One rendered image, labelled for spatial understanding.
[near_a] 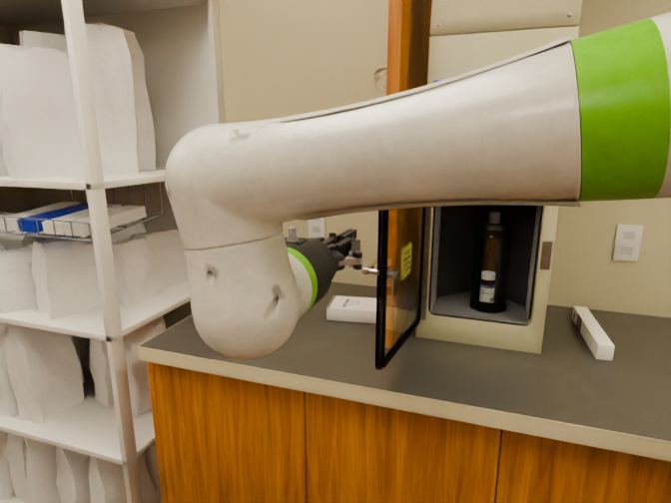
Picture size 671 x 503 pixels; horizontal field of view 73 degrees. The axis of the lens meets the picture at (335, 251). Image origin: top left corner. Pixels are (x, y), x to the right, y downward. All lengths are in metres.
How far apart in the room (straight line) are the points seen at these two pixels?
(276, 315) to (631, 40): 0.34
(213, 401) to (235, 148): 0.98
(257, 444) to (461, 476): 0.52
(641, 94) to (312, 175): 0.22
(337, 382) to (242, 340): 0.65
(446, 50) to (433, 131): 0.87
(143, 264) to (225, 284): 1.29
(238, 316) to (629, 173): 0.32
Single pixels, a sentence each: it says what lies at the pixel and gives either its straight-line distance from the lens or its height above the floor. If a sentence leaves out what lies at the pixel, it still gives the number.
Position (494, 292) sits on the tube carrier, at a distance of 1.30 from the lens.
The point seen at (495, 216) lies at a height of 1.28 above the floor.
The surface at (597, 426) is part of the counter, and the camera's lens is 1.06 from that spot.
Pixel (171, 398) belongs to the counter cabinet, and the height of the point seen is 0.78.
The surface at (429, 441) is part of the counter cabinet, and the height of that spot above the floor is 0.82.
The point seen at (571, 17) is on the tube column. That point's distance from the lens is 1.21.
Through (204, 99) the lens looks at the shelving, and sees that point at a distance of 1.95.
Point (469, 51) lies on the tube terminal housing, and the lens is 1.20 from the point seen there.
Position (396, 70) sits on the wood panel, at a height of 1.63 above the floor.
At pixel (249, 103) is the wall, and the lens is 1.85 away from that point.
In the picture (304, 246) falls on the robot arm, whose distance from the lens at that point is 0.56.
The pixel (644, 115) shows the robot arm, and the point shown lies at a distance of 0.33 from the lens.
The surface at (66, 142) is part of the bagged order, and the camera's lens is 1.65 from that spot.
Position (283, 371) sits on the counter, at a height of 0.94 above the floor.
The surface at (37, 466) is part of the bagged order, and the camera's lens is 2.09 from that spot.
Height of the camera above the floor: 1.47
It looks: 14 degrees down
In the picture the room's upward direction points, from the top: straight up
